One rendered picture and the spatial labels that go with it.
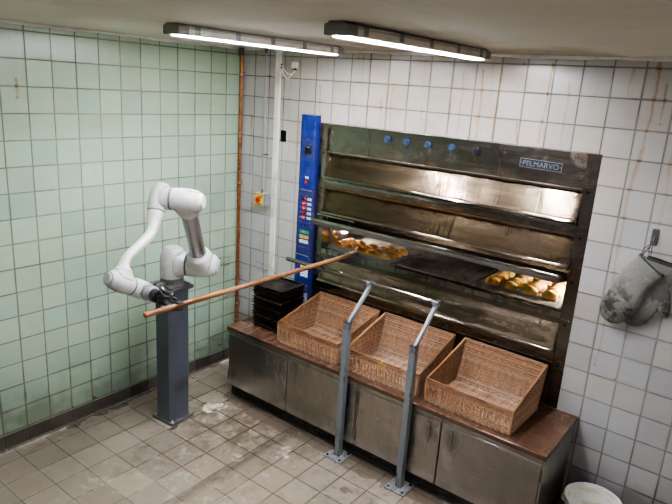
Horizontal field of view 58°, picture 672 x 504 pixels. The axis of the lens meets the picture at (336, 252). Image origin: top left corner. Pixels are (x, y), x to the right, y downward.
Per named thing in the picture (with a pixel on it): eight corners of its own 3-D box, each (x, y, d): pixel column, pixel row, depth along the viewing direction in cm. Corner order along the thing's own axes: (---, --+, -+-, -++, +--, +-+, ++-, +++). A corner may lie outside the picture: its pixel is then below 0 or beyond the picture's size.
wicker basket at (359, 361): (381, 346, 433) (384, 310, 426) (453, 372, 402) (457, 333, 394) (341, 369, 395) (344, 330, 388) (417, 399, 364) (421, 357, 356)
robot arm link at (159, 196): (143, 206, 347) (166, 207, 347) (148, 177, 353) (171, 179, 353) (150, 214, 360) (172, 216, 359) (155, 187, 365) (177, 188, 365)
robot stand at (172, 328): (152, 417, 432) (149, 284, 405) (174, 405, 448) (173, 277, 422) (172, 427, 421) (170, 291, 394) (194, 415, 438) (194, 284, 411)
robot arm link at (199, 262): (191, 262, 415) (223, 264, 414) (186, 281, 405) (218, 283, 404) (171, 180, 356) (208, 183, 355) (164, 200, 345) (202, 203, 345)
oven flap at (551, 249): (322, 213, 447) (330, 188, 447) (566, 269, 344) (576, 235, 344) (319, 212, 444) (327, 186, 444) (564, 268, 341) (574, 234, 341)
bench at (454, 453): (274, 371, 511) (277, 307, 495) (562, 500, 371) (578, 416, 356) (224, 395, 467) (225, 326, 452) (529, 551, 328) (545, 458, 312)
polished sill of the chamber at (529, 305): (325, 251, 461) (326, 246, 460) (563, 316, 357) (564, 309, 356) (320, 252, 456) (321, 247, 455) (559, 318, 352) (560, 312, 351)
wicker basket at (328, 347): (319, 323, 468) (321, 289, 461) (378, 346, 435) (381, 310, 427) (275, 341, 431) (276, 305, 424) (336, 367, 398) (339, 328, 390)
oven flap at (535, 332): (319, 280, 461) (326, 255, 461) (552, 353, 358) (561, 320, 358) (315, 280, 458) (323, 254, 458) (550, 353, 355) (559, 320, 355)
